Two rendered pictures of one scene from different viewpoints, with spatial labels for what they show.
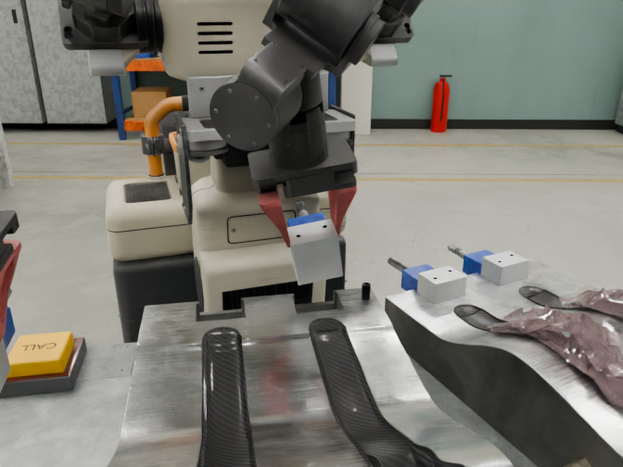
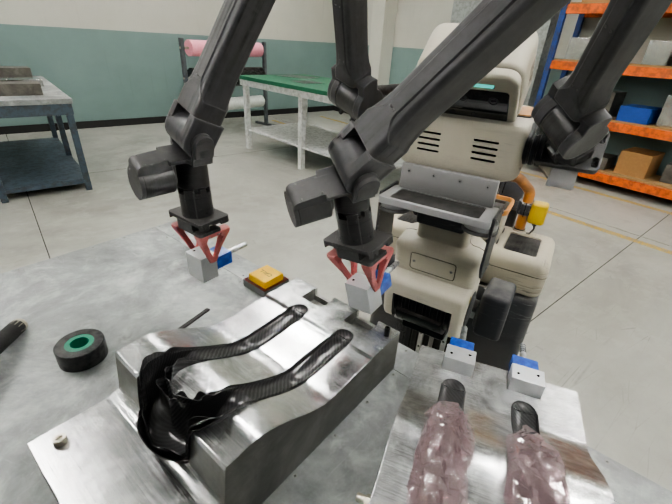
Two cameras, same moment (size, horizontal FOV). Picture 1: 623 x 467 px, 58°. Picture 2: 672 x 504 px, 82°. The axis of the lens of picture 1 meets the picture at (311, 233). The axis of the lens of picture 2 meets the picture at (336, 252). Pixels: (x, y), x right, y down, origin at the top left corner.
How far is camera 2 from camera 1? 0.44 m
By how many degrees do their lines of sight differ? 43
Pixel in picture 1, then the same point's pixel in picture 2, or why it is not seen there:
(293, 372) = (299, 344)
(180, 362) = (271, 309)
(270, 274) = (423, 297)
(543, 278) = (554, 409)
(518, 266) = (531, 385)
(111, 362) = not seen: hidden behind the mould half
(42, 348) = (265, 274)
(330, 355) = (327, 349)
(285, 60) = (314, 187)
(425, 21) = not seen: outside the picture
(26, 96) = not seen: hidden behind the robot
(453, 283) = (461, 363)
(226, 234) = (409, 261)
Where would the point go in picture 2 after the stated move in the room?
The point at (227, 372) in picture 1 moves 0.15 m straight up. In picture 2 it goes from (282, 325) to (281, 254)
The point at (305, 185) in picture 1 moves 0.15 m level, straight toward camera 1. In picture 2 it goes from (344, 254) to (265, 285)
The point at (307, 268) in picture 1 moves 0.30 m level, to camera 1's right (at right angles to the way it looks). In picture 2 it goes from (352, 299) to (511, 411)
